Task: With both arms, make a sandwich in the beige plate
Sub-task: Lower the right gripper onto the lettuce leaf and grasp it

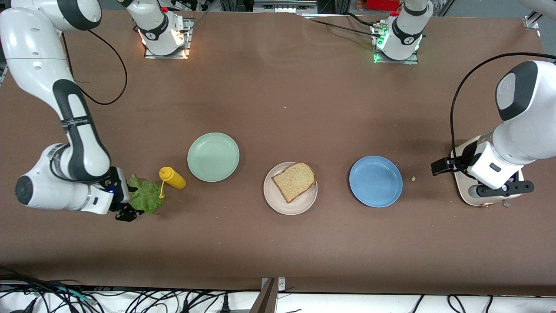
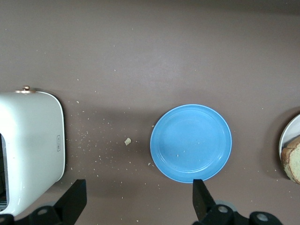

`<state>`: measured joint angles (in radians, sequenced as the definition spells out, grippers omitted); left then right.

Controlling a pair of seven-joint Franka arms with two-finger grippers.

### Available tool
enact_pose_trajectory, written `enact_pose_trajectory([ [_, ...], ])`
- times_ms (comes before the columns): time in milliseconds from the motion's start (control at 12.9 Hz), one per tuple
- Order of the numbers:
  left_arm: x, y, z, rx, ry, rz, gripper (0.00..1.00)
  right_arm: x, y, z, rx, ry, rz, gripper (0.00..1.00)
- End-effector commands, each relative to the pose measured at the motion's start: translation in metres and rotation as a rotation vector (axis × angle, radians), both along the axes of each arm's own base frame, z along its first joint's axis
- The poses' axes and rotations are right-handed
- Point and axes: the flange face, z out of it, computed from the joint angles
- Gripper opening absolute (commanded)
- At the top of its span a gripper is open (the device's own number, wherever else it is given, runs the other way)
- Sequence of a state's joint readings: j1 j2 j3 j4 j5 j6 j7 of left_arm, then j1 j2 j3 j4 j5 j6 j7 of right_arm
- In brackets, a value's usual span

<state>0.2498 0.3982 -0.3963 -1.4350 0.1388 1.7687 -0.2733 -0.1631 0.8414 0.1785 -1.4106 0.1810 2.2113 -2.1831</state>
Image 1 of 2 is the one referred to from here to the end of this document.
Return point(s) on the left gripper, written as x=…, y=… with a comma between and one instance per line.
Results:
x=465, y=159

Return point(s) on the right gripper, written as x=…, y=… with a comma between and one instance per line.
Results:
x=118, y=183

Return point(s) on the green lettuce leaf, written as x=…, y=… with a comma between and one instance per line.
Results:
x=150, y=198

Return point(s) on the toasted bread slice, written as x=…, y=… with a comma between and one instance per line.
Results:
x=295, y=180

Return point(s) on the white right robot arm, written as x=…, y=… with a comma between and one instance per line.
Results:
x=34, y=52

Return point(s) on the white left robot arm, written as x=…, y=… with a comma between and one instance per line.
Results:
x=521, y=130

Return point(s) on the blue plate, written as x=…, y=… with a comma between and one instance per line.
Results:
x=375, y=181

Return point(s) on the green plate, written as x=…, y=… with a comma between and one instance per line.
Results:
x=213, y=157

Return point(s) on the beige plate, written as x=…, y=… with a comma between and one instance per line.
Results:
x=304, y=205

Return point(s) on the white toaster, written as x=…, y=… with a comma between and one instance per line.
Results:
x=467, y=193

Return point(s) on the yellow mustard squeeze bottle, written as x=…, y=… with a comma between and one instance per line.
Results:
x=173, y=179

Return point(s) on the red box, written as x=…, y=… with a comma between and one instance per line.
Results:
x=378, y=4

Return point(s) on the grey metal rack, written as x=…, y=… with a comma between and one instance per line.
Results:
x=284, y=5

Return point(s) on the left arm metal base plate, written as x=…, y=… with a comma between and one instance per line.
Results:
x=412, y=62

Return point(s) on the aluminium frame profile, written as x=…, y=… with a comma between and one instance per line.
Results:
x=531, y=22

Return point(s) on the aluminium edge bracket profile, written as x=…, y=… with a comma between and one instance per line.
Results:
x=267, y=300

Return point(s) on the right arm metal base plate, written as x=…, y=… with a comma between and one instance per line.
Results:
x=187, y=30

